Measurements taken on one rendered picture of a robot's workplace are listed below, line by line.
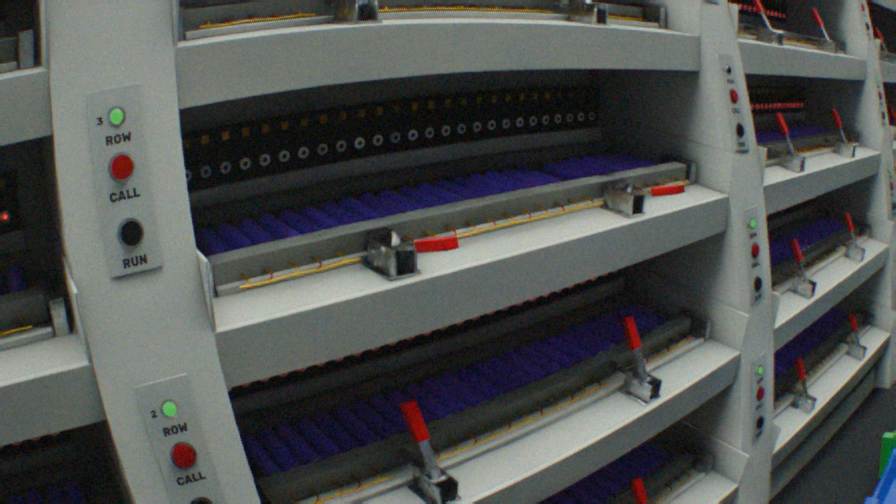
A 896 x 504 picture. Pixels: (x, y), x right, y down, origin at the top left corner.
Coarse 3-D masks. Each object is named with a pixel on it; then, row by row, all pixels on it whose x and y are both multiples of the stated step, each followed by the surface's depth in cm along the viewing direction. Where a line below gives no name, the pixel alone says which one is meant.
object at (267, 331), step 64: (640, 128) 89; (192, 192) 61; (256, 192) 65; (704, 192) 80; (448, 256) 59; (512, 256) 60; (576, 256) 65; (640, 256) 71; (256, 320) 48; (320, 320) 51; (384, 320) 54; (448, 320) 58
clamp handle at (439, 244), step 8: (392, 232) 55; (400, 232) 55; (392, 240) 55; (424, 240) 51; (432, 240) 50; (440, 240) 50; (448, 240) 50; (456, 240) 50; (400, 248) 54; (408, 248) 53; (416, 248) 52; (424, 248) 51; (432, 248) 51; (440, 248) 50; (448, 248) 50; (456, 248) 50
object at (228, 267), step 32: (512, 192) 68; (544, 192) 68; (576, 192) 71; (352, 224) 59; (384, 224) 59; (416, 224) 60; (448, 224) 62; (480, 224) 65; (512, 224) 64; (224, 256) 52; (256, 256) 52; (288, 256) 54; (320, 256) 56
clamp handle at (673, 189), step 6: (630, 186) 70; (666, 186) 66; (672, 186) 65; (678, 186) 65; (630, 192) 70; (636, 192) 69; (642, 192) 68; (648, 192) 68; (654, 192) 67; (660, 192) 66; (666, 192) 66; (672, 192) 65; (678, 192) 65; (684, 192) 65
